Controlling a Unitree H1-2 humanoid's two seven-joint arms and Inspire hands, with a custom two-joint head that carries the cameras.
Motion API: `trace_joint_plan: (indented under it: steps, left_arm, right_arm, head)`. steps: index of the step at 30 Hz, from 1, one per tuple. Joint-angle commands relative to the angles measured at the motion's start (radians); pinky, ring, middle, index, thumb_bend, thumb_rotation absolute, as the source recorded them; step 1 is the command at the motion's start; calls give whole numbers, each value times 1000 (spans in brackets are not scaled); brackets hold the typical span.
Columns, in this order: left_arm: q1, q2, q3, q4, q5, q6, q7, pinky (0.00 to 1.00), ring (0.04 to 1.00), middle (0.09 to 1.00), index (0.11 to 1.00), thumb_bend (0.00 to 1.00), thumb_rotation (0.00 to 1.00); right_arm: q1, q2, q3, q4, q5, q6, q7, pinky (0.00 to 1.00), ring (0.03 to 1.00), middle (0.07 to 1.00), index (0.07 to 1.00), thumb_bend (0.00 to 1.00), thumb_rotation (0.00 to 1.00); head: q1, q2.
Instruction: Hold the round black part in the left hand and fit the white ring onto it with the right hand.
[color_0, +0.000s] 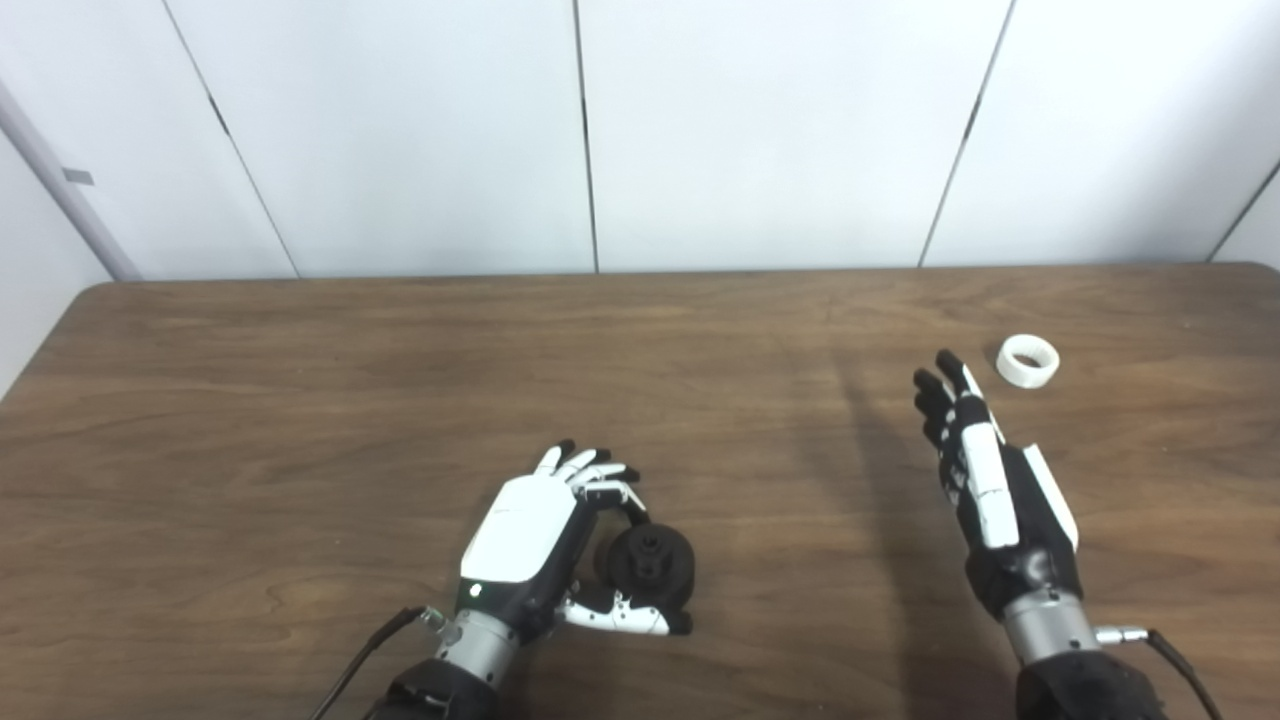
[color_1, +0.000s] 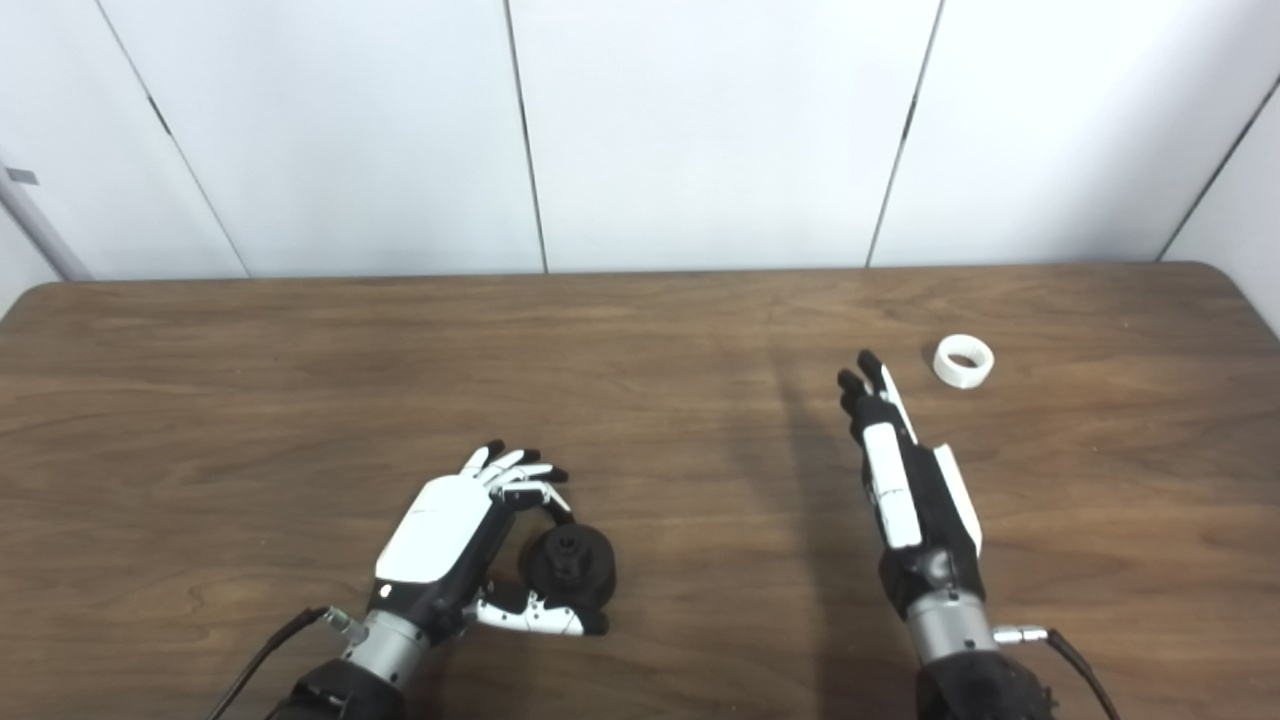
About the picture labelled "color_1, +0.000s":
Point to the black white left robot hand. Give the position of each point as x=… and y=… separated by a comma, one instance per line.
x=440, y=530

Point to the gray wall corner post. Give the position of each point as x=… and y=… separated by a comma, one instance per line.
x=40, y=230

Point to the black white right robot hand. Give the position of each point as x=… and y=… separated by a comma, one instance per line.
x=925, y=500

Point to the round black plastic part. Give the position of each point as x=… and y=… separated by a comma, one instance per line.
x=575, y=575

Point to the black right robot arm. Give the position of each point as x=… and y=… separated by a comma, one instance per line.
x=960, y=660

